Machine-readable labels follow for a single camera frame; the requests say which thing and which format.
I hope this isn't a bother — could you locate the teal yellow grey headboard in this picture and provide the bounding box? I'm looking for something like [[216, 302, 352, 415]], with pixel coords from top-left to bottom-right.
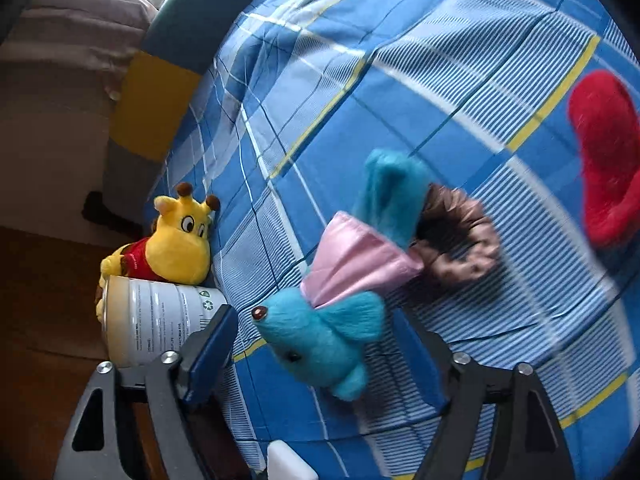
[[102, 0, 266, 206]]

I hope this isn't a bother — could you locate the white tin can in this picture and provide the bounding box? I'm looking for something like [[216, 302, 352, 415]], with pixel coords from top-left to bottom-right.
[[101, 275, 228, 368]]

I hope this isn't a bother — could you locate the brown satin scrunchie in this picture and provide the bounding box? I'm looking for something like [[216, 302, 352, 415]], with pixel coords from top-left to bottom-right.
[[410, 183, 502, 283]]

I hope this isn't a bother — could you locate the yellow giraffe plush toy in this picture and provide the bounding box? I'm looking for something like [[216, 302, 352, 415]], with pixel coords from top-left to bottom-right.
[[95, 182, 222, 321]]

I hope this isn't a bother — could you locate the white foam block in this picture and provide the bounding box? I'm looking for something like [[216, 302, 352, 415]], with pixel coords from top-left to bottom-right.
[[266, 440, 317, 480]]

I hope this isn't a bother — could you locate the beige curtain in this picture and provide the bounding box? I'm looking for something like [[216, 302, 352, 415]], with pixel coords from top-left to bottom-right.
[[0, 0, 161, 106]]

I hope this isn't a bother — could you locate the blue elephant plush toy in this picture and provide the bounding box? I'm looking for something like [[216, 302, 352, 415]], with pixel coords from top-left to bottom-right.
[[250, 147, 436, 402]]

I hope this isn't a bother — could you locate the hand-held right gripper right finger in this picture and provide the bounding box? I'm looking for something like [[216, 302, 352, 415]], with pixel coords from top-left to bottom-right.
[[400, 305, 576, 480]]

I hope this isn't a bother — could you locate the blue plaid bed sheet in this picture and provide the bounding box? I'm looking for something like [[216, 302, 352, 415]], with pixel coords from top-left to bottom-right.
[[162, 0, 640, 480]]

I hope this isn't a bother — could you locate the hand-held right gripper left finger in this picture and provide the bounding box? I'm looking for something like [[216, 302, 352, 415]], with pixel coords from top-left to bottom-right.
[[52, 304, 240, 480]]

